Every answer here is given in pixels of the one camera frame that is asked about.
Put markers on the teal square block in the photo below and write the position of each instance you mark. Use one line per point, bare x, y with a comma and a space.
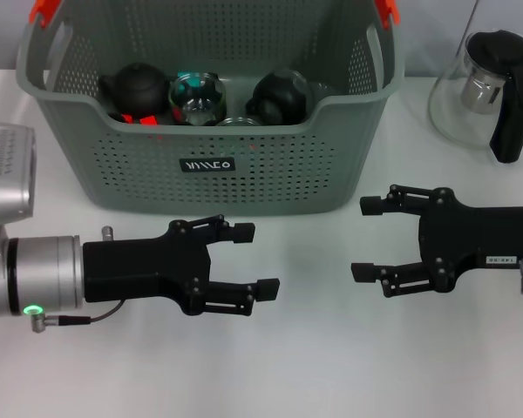
189, 80

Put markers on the grey-green perforated storage basket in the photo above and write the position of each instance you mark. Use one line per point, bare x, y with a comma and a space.
266, 183

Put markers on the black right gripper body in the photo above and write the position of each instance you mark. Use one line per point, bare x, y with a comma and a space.
475, 244

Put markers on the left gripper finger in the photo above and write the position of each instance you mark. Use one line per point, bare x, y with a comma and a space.
242, 233
266, 289

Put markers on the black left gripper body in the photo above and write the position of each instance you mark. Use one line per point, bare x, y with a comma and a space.
135, 270

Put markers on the small red square block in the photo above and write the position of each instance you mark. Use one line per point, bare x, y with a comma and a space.
127, 118

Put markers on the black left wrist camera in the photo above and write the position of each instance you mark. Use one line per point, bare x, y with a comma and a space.
4, 174

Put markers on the glass teacup with black sleeve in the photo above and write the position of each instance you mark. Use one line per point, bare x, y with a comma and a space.
239, 122
274, 96
196, 104

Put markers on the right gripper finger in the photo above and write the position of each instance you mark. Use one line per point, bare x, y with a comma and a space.
396, 276
372, 205

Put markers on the black clay teapot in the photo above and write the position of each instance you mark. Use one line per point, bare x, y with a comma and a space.
137, 89

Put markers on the bright red slope block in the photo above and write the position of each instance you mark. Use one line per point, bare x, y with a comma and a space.
148, 120

